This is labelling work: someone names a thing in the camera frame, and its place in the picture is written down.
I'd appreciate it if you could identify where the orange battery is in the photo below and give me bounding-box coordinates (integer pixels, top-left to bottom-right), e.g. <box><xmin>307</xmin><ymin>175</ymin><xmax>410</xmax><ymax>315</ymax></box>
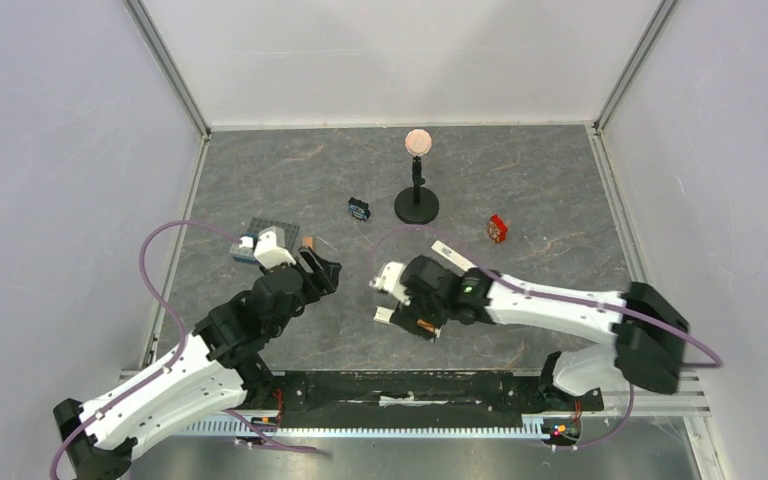
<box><xmin>416</xmin><ymin>319</ymin><xmax>439</xmax><ymax>332</ymax></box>

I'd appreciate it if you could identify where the white remote battery cover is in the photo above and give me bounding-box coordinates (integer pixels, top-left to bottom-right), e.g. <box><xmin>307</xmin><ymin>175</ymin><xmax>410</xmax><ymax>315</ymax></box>
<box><xmin>431</xmin><ymin>240</ymin><xmax>476</xmax><ymax>272</ymax></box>

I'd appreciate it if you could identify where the white remote control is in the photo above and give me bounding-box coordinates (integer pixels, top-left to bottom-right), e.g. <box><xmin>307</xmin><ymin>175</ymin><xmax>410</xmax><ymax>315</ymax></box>
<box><xmin>373</xmin><ymin>306</ymin><xmax>440</xmax><ymax>338</ymax></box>

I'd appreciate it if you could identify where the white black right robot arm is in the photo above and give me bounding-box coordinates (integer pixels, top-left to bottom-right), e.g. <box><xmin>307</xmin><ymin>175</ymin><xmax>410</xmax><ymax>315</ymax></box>
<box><xmin>370</xmin><ymin>255</ymin><xmax>689</xmax><ymax>408</ymax></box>

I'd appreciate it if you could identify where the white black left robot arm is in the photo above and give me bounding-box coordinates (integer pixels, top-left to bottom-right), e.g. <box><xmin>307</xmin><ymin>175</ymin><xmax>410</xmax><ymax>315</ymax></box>
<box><xmin>53</xmin><ymin>247</ymin><xmax>342</xmax><ymax>479</ymax></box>

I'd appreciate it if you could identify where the blue grey lego brick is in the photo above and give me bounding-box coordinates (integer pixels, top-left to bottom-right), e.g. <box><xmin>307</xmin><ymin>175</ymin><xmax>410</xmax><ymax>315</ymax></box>
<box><xmin>229</xmin><ymin>235</ymin><xmax>258</xmax><ymax>265</ymax></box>

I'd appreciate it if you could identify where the small black blue block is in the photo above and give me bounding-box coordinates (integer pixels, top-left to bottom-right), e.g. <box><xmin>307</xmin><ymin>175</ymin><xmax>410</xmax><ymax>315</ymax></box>
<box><xmin>347</xmin><ymin>197</ymin><xmax>371</xmax><ymax>222</ymax></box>

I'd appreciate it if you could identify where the grey lego baseplate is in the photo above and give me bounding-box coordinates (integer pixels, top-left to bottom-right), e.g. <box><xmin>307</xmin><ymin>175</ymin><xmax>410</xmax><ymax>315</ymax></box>
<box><xmin>244</xmin><ymin>217</ymin><xmax>300</xmax><ymax>250</ymax></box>

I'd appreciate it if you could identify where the black round stand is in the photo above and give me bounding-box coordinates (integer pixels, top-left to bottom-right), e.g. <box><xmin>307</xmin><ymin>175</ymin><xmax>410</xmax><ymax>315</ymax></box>
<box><xmin>394</xmin><ymin>156</ymin><xmax>440</xmax><ymax>225</ymax></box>

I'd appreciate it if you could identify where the small red toy block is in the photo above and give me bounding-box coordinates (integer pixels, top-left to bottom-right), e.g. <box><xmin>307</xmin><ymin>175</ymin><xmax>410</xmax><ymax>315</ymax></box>
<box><xmin>486</xmin><ymin>214</ymin><xmax>508</xmax><ymax>244</ymax></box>

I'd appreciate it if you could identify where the pink ball on stand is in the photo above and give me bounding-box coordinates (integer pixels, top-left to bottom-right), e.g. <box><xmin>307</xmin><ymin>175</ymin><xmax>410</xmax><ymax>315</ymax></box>
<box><xmin>404</xmin><ymin>129</ymin><xmax>433</xmax><ymax>157</ymax></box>

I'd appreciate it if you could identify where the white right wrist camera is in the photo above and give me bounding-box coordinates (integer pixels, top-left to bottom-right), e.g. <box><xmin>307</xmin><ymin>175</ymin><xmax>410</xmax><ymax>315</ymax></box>
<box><xmin>369</xmin><ymin>261</ymin><xmax>411</xmax><ymax>306</ymax></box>

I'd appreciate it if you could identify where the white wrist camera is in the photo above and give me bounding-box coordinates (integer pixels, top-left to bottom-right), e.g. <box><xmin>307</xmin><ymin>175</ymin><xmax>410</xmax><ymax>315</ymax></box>
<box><xmin>369</xmin><ymin>261</ymin><xmax>411</xmax><ymax>306</ymax></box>
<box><xmin>255</xmin><ymin>227</ymin><xmax>296</xmax><ymax>270</ymax></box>

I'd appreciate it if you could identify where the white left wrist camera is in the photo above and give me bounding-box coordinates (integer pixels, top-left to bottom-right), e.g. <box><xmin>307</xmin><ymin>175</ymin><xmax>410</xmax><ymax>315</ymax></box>
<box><xmin>255</xmin><ymin>227</ymin><xmax>296</xmax><ymax>270</ymax></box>

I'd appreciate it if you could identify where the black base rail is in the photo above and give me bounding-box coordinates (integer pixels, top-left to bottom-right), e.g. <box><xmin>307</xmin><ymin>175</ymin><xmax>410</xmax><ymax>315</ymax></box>
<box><xmin>242</xmin><ymin>370</ymin><xmax>604</xmax><ymax>429</ymax></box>

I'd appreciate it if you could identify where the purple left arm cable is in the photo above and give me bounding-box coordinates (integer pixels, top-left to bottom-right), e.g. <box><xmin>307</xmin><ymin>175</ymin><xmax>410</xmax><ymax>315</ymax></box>
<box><xmin>49</xmin><ymin>220</ymin><xmax>329</xmax><ymax>480</ymax></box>

